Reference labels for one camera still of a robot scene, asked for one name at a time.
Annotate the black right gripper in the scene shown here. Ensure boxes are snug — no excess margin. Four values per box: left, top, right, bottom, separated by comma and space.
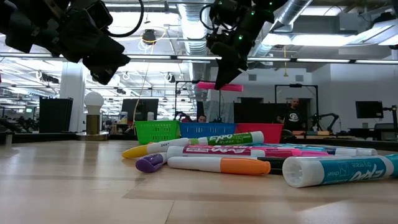
205, 29, 251, 90

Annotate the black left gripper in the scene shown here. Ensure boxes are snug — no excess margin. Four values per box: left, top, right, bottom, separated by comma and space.
46, 0, 131, 86

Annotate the hot pink highlighter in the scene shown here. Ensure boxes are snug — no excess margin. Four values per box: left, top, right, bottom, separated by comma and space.
197, 81, 244, 93

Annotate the green Expo dry-erase marker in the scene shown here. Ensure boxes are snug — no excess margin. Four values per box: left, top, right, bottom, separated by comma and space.
188, 131, 265, 147

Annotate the red Expo dry-erase marker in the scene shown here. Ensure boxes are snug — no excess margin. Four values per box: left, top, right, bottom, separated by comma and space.
165, 144, 300, 160

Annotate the teal Expo dry-erase marker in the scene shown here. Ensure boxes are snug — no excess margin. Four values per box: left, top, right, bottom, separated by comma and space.
282, 153, 398, 189

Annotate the blue Expo dry-erase marker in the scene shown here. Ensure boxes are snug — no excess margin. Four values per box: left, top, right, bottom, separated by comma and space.
322, 146, 379, 157

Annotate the white globe lamp brass base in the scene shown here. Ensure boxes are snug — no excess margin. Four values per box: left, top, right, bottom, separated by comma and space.
76, 91, 110, 142

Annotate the long ceiling light strip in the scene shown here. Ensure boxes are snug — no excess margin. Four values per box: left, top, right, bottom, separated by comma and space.
354, 59, 398, 65
247, 57, 292, 63
295, 58, 351, 64
175, 55, 222, 62
126, 54, 172, 60

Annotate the blue plastic basket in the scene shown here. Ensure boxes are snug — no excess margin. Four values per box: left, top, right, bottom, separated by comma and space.
178, 121, 238, 139

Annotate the dark flat screen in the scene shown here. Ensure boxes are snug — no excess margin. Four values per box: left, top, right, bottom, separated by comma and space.
121, 98, 160, 123

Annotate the red plastic basket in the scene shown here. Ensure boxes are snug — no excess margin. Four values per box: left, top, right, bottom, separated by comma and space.
234, 123, 285, 145

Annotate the black partition panel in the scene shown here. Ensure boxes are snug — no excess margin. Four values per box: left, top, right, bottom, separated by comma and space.
39, 96, 74, 134

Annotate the green plastic basket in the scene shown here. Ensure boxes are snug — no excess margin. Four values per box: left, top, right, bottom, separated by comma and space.
134, 120, 181, 146

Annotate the yellow cap white marker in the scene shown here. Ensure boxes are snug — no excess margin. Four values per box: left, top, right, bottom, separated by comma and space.
121, 138, 191, 160

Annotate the orange cap white marker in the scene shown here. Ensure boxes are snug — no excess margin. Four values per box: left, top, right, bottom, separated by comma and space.
167, 156, 272, 176

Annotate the black cap white marker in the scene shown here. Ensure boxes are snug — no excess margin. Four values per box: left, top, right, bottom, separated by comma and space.
257, 156, 289, 175

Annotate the purple cap white marker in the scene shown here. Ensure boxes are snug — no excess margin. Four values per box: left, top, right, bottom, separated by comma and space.
135, 152, 169, 174

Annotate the black computer monitor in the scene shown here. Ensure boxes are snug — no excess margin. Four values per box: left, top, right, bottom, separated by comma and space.
355, 100, 384, 119

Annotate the black partition wall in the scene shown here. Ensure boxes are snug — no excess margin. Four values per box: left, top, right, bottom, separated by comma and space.
233, 101, 289, 124

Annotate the black ceiling-mounted camera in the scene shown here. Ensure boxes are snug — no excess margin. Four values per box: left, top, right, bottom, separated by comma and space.
141, 28, 158, 45

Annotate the black metal frame stand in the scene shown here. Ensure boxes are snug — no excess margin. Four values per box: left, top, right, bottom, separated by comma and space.
174, 80, 223, 123
274, 83, 320, 132

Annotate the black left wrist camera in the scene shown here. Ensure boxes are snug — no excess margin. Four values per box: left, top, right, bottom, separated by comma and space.
86, 0, 114, 31

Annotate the silver ribbed air duct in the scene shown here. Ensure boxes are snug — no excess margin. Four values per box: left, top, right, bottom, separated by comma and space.
177, 2, 214, 82
248, 0, 314, 58

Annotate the yellow hanging cord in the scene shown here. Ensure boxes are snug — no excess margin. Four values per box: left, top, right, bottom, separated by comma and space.
282, 45, 289, 78

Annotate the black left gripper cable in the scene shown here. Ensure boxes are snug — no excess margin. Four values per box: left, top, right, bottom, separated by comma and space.
101, 0, 146, 39

